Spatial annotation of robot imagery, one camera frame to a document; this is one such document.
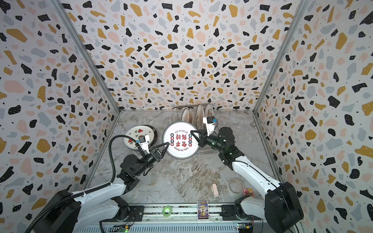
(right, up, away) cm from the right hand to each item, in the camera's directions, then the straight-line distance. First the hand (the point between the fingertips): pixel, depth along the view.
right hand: (192, 133), depth 73 cm
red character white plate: (-5, -6, +2) cm, 8 cm away
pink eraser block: (+13, -33, +7) cm, 36 cm away
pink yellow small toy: (+31, -32, +6) cm, 45 cm away
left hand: (-11, -6, -1) cm, 13 cm away
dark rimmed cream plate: (-27, -4, +30) cm, 41 cm away
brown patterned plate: (-6, +11, +34) cm, 36 cm away
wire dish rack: (+1, +12, +34) cm, 36 cm away
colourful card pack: (+5, -39, +2) cm, 39 cm away
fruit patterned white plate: (-41, -1, +31) cm, 52 cm away
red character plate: (+11, +14, +34) cm, 38 cm away
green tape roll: (-13, -41, +3) cm, 43 cm away
